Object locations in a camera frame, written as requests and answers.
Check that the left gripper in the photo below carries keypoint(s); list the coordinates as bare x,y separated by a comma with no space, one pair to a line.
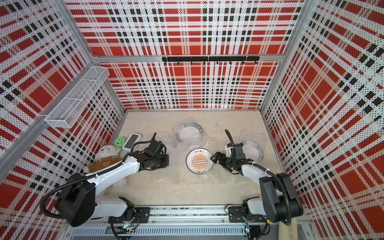
166,162

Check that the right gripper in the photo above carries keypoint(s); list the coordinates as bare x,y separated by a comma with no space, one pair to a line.
217,155

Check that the orange pattern dinner plate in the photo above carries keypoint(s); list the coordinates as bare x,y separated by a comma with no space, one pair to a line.
198,161

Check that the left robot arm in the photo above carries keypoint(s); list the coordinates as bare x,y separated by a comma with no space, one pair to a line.
80,199

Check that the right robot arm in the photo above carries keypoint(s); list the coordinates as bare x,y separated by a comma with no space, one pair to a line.
279,201

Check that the bubble wrap of white plate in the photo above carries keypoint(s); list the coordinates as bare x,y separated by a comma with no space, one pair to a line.
169,142

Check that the bubble wrap of rear plate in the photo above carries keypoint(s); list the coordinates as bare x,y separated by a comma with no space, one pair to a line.
192,143

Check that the bubble wrap of right plate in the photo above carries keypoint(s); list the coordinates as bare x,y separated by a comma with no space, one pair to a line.
258,138

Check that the white digital clock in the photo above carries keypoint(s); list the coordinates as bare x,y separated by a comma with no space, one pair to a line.
131,140

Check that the grey rimmed plate right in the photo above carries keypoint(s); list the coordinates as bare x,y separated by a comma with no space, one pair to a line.
253,151

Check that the grey rimmed plate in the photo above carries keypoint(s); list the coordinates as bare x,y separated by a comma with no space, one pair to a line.
253,151
189,132

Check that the grey rimmed plate rear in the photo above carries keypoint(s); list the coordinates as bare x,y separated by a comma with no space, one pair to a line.
189,132

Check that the green round button toy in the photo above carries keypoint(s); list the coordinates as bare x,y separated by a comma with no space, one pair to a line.
119,142

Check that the white teddy bear toy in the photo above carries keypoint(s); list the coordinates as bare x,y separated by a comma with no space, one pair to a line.
105,159

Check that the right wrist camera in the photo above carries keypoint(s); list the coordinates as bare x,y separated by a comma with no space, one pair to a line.
229,151

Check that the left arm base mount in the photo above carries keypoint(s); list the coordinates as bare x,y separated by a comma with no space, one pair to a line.
136,215

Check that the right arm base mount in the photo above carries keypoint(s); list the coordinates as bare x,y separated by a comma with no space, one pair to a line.
237,215

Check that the black hook rail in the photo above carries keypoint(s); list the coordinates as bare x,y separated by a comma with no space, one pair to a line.
211,59

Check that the white wire mesh basket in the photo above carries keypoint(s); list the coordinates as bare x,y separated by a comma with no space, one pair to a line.
69,109

